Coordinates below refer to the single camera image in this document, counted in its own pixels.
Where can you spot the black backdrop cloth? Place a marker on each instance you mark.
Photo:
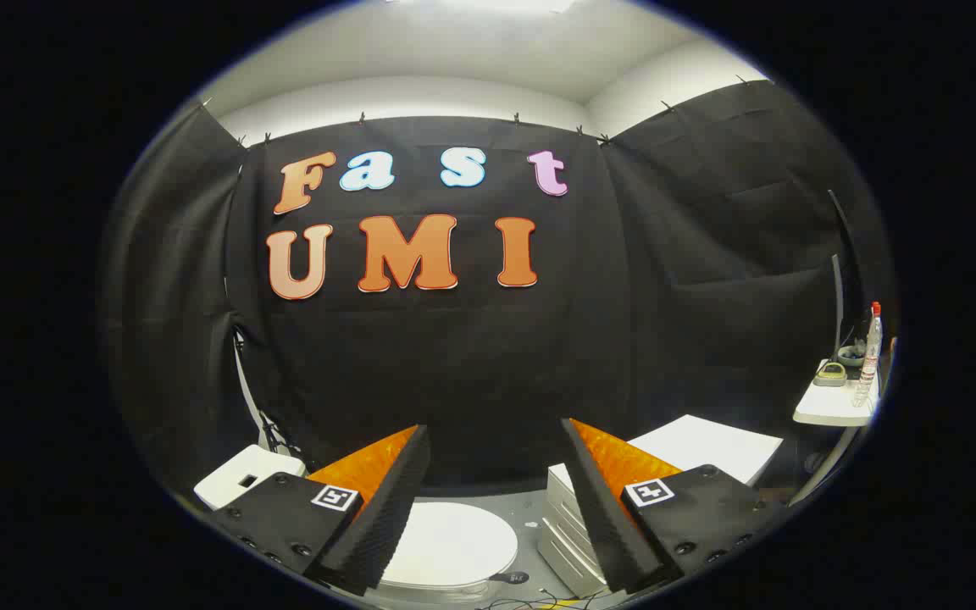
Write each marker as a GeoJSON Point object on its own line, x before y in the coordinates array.
{"type": "Point", "coordinates": [471, 356]}

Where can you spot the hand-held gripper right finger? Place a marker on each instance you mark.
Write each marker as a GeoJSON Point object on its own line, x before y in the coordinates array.
{"type": "Point", "coordinates": [602, 517]}

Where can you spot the white toilet lid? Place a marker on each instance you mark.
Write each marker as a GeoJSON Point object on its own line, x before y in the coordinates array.
{"type": "Point", "coordinates": [454, 542]}

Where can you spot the white plastic box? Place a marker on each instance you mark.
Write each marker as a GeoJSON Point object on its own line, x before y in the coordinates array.
{"type": "Point", "coordinates": [234, 479]}

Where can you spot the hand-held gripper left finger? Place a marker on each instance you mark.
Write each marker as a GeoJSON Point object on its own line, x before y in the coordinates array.
{"type": "Point", "coordinates": [386, 508]}

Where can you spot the white side table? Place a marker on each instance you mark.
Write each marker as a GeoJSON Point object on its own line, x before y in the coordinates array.
{"type": "Point", "coordinates": [831, 407]}

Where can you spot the clear plastic bottle red cap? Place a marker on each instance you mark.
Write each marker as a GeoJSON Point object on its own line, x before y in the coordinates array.
{"type": "Point", "coordinates": [869, 360]}

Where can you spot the white drawer cabinet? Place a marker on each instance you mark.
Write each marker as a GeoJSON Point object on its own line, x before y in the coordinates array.
{"type": "Point", "coordinates": [708, 445]}

